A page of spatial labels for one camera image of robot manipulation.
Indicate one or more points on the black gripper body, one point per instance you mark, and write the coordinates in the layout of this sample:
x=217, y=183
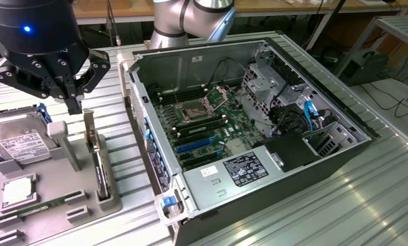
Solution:
x=36, y=25

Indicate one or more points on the graphics card with metal bracket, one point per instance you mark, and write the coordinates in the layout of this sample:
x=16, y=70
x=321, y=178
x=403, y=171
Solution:
x=99, y=166

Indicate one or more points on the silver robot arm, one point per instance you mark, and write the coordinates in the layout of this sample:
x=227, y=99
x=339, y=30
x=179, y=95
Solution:
x=169, y=15

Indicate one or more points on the blue expansion slot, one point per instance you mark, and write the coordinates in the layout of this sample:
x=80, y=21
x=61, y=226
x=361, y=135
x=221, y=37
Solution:
x=195, y=146

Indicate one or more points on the long black expansion slot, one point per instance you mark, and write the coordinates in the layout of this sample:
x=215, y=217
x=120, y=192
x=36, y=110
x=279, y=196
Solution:
x=200, y=155
x=203, y=162

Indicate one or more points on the blue disk caddy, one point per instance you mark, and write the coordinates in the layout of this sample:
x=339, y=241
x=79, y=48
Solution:
x=41, y=109

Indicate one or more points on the silver hard disk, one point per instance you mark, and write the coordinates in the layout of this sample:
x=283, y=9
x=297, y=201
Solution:
x=15, y=138

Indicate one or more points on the wooden desk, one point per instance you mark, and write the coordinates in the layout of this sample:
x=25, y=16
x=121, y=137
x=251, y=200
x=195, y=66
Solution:
x=128, y=10

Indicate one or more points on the thin locking lever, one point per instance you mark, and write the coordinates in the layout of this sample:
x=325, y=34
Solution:
x=176, y=94

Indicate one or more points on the blue card retention clip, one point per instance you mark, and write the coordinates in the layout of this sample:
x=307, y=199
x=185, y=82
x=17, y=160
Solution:
x=165, y=176
x=161, y=167
x=147, y=134

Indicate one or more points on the CPU socket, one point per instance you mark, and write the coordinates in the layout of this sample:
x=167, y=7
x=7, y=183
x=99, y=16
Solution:
x=195, y=110

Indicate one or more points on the metal socket cover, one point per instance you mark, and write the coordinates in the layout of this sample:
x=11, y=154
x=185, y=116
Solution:
x=220, y=96

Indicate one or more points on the black RAM stick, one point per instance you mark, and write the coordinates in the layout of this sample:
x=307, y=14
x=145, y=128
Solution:
x=200, y=130

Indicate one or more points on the grey parts rack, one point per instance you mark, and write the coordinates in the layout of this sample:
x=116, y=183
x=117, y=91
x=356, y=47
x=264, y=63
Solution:
x=53, y=184

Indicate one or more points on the silver CPU chip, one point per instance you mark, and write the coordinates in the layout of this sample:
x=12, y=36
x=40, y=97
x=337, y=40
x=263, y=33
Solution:
x=17, y=191

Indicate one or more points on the green motherboard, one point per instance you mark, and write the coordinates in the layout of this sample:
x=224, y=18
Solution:
x=233, y=123

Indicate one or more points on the silver drive cage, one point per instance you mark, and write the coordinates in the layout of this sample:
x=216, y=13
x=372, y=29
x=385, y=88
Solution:
x=257, y=84

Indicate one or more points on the green RAM stick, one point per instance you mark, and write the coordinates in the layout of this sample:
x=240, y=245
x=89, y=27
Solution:
x=43, y=205

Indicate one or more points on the silver chipset heatsink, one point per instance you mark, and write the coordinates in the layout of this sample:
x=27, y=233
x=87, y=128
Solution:
x=237, y=147

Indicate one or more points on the grey power supply unit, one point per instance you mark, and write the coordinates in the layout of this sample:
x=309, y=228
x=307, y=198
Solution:
x=203, y=189

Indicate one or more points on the silver disk bay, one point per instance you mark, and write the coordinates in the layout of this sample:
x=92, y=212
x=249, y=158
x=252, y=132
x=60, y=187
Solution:
x=333, y=138

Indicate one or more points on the open PC case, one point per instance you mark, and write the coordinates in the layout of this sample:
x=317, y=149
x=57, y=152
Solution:
x=292, y=205

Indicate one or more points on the black device under table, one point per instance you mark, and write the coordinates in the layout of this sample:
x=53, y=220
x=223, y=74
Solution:
x=371, y=66

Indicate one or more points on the metal slat table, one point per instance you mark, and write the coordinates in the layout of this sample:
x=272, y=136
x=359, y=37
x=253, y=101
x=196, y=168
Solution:
x=401, y=25

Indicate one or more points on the beige corner bracket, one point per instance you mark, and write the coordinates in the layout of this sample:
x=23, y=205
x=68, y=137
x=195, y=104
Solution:
x=169, y=216
x=127, y=59

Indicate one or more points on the blue latch on bracket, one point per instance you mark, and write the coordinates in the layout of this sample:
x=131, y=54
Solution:
x=167, y=201

